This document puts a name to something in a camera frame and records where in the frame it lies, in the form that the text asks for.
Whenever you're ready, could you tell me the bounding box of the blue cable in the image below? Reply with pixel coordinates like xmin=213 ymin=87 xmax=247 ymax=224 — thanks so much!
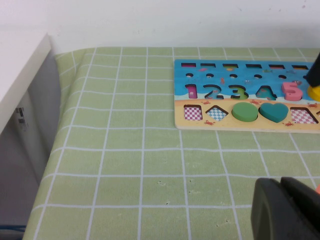
xmin=0 ymin=225 xmax=27 ymax=232

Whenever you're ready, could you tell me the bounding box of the black printed label sticker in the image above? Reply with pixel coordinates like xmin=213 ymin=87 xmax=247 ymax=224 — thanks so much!
xmin=15 ymin=106 xmax=30 ymax=133

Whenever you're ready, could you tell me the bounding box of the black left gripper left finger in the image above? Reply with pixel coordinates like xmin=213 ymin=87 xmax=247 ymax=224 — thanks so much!
xmin=250 ymin=177 xmax=320 ymax=240

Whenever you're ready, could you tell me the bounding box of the green circle piece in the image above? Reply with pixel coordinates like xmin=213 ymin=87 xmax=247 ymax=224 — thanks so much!
xmin=231 ymin=101 xmax=258 ymax=123

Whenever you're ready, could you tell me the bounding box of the blue wooden puzzle board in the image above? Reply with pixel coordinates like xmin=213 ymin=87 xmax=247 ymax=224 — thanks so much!
xmin=173 ymin=59 xmax=320 ymax=134

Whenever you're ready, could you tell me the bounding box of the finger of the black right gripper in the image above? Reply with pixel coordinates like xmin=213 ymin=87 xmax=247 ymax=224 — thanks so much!
xmin=303 ymin=51 xmax=320 ymax=88

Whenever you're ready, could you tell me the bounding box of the white cabinet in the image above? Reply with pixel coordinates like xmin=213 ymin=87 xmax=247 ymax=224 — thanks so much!
xmin=0 ymin=32 xmax=62 ymax=227

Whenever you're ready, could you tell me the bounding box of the yellow number six piece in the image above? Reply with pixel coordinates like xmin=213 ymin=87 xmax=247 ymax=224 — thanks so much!
xmin=307 ymin=84 xmax=320 ymax=102

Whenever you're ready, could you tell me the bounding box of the green checkered tablecloth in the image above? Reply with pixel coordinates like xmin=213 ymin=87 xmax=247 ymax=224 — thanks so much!
xmin=22 ymin=46 xmax=320 ymax=240

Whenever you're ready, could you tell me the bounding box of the pink number five piece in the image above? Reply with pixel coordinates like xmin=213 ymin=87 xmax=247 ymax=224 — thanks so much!
xmin=281 ymin=81 xmax=304 ymax=101

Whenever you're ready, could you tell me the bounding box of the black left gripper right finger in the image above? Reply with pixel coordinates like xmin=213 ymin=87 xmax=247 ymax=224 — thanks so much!
xmin=279 ymin=176 xmax=320 ymax=230

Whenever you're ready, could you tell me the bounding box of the teal heart piece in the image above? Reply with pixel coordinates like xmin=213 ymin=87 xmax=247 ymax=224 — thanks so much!
xmin=258 ymin=102 xmax=290 ymax=124

